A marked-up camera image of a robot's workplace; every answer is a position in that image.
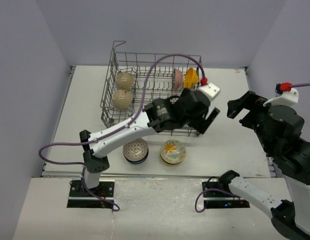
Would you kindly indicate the pink patterned bowl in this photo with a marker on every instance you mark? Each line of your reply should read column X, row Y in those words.
column 177, row 79

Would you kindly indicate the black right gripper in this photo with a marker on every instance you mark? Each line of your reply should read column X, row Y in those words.
column 249, row 100

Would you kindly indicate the brown lattice pattern bowl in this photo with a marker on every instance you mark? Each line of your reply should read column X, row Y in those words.
column 135, row 150

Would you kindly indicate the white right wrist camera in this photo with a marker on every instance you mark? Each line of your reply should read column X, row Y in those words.
column 285, row 95

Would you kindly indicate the grey wire dish rack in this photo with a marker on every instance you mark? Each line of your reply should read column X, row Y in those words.
column 149, row 84

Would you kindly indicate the beige front bowl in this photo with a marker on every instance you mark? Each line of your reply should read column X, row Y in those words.
column 121, row 99

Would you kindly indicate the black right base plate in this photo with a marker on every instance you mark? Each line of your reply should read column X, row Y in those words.
column 220, row 200

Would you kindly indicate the yellow teal flower bowl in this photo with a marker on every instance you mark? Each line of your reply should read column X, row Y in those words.
column 172, row 164

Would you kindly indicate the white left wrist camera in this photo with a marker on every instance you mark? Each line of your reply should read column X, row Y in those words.
column 209, row 89

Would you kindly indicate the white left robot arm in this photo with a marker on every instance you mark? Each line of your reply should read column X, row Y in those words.
column 158, row 116

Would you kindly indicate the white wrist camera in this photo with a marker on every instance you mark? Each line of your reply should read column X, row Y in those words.
column 285, row 95
column 209, row 89

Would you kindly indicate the blue white floral bowl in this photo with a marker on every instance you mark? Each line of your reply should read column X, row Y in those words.
column 136, row 162

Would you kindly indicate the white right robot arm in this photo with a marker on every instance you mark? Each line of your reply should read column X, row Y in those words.
column 278, row 128

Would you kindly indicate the beige bowl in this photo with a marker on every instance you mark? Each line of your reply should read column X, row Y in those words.
column 121, row 99
column 124, row 81

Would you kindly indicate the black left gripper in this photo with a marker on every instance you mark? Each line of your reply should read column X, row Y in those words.
column 198, row 123

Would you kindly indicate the white green floral bowl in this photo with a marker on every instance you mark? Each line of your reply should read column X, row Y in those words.
column 173, row 151

